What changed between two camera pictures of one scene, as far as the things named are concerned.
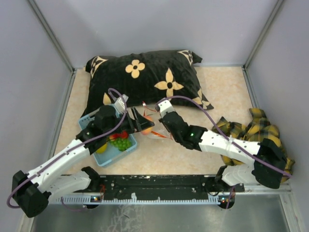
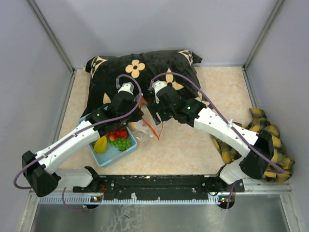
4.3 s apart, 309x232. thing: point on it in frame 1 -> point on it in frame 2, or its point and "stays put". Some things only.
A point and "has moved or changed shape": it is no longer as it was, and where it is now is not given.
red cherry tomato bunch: x=123 y=135 stays put
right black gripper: x=162 y=121 -> x=155 y=108
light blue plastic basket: x=111 y=153 stays put
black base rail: x=160 y=189 stays put
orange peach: x=147 y=131 has moved or changed shape
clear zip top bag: x=159 y=130 has moved or changed shape
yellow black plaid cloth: x=258 y=128 stays put
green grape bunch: x=122 y=144 stays put
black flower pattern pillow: x=145 y=78 stays put
